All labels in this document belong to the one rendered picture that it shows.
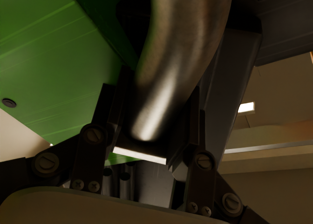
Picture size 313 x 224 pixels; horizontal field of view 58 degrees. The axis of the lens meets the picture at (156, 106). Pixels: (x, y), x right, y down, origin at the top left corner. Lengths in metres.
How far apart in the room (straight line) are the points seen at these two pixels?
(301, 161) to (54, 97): 4.38
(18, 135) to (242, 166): 4.70
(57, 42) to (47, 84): 0.04
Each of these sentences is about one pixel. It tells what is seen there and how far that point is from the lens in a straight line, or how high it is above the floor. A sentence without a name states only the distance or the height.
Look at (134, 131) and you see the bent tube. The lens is 0.16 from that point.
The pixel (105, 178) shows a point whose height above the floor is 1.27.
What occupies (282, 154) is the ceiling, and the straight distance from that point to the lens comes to 4.45.
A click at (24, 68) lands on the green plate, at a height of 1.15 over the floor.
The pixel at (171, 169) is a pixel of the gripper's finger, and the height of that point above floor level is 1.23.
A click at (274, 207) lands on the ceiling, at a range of 4.29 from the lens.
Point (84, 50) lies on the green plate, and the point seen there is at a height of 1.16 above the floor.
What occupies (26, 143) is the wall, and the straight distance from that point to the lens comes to 6.96.
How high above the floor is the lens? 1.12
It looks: 28 degrees up
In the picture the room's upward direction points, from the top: 151 degrees clockwise
